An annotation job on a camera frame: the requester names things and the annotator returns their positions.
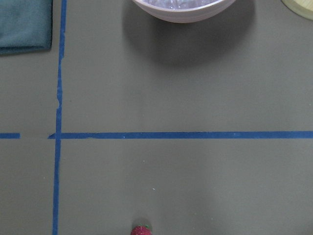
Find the round wooden stand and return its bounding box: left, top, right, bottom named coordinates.
left=281, top=0, right=313, bottom=21

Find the red strawberry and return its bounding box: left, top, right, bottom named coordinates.
left=130, top=225, right=152, bottom=235

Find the grey folded cloth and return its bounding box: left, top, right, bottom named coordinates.
left=0, top=0, right=53, bottom=55

